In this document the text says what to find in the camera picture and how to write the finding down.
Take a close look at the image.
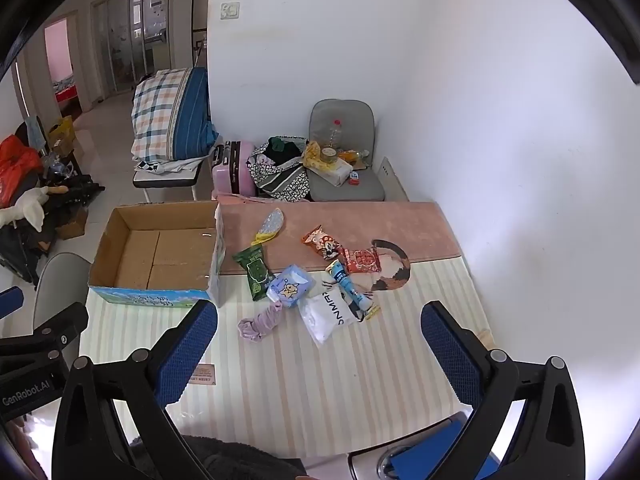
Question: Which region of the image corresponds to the brown floor carton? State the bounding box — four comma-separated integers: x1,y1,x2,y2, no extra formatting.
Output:
55,207,90,240

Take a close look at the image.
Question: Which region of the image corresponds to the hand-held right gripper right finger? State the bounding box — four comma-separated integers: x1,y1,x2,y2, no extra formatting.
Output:
420,301,586,480

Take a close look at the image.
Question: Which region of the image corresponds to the glass sliding door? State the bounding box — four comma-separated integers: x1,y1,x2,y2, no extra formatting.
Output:
90,0,171,96

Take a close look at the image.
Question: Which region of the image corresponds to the blue padded stool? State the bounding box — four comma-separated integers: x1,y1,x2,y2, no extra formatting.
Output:
347,412,501,480

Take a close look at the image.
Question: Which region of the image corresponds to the yellow shopping bag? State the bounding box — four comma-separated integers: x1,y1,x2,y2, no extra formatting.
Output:
47,116,76,156

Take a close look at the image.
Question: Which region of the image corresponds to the cardboard box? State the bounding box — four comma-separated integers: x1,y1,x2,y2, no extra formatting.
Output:
88,201,224,308

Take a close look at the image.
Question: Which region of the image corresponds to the person's dark fleece clothing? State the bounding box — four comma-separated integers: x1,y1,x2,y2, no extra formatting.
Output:
130,435,306,480

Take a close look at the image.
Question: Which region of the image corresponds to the light blue cloth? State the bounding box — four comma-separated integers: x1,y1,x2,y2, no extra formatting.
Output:
25,116,48,148

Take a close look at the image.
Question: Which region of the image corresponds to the green wet wipes packet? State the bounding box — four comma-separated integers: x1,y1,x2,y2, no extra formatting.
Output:
232,245,276,302

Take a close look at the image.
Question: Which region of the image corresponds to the blue folded quilt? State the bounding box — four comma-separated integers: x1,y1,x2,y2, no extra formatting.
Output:
170,66,221,160

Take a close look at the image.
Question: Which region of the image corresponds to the white metal leg bench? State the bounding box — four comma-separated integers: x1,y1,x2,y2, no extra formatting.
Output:
132,157,211,203

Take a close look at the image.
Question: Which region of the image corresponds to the red snack packet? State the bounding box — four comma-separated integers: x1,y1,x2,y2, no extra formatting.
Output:
341,246,383,275

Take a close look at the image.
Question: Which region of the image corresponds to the orange panda snack packet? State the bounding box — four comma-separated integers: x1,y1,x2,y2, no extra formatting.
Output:
301,225,343,261

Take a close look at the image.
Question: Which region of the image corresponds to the pink suitcase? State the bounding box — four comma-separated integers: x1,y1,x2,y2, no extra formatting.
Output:
211,140,257,198

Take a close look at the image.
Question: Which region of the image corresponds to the patterned tote bag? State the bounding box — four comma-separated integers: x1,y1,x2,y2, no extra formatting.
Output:
247,135,313,204

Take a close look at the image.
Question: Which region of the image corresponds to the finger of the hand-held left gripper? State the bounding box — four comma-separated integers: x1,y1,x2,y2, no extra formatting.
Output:
0,302,90,361
0,286,24,320

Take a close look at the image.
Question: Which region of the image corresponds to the blue long snack packet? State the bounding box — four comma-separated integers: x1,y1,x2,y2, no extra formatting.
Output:
325,259,373,311

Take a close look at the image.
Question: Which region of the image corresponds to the silver yellow pouch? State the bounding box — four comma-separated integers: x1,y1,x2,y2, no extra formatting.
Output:
251,209,286,245

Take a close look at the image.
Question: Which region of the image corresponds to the purple scrunchie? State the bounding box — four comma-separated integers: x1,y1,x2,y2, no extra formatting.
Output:
237,304,286,343

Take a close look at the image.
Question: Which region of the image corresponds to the yellow plastic snack bag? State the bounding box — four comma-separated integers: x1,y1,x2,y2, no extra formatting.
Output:
302,141,326,171

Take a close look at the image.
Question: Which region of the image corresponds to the black folded stand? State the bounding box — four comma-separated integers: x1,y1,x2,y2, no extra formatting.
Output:
0,230,51,288

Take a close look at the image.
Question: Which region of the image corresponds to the red plastic bag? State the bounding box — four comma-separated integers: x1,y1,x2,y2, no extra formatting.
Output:
0,135,45,208

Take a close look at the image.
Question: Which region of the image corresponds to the plaid folded quilt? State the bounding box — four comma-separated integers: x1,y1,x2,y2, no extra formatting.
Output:
131,67,193,161

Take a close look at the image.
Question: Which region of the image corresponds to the pink folded cloth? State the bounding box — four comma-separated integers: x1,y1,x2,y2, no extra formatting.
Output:
213,191,281,206

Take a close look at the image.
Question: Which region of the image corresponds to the white leaning board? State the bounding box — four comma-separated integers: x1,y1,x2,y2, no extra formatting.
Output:
377,156,411,202

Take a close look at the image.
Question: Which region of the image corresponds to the black equipment pile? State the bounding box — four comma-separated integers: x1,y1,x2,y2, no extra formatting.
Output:
42,172,106,211

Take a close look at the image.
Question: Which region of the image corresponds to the white black patterned cloth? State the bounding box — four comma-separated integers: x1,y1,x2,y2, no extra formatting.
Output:
132,155,206,175

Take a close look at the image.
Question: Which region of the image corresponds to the light blue tissue packet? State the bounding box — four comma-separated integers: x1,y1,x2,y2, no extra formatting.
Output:
266,263,314,308

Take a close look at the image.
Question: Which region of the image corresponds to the grey cushioned chair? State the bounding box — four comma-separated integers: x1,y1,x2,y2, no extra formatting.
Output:
306,99,387,202

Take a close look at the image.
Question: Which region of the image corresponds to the white tissue pack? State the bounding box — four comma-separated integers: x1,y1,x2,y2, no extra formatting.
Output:
312,158,354,185

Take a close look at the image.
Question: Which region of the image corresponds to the white soft packet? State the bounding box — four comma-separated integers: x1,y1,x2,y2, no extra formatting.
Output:
299,290,363,345

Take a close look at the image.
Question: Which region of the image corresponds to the grey plastic chair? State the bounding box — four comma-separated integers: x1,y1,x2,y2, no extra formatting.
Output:
32,252,93,356

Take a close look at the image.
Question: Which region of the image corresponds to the white goose plush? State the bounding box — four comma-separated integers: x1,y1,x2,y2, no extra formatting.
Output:
0,186,68,233

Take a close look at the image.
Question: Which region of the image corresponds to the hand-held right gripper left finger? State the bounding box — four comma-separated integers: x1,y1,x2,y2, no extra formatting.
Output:
51,299,219,480

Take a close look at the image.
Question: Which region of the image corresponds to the red covered bed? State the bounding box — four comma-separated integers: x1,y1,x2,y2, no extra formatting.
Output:
54,77,80,106

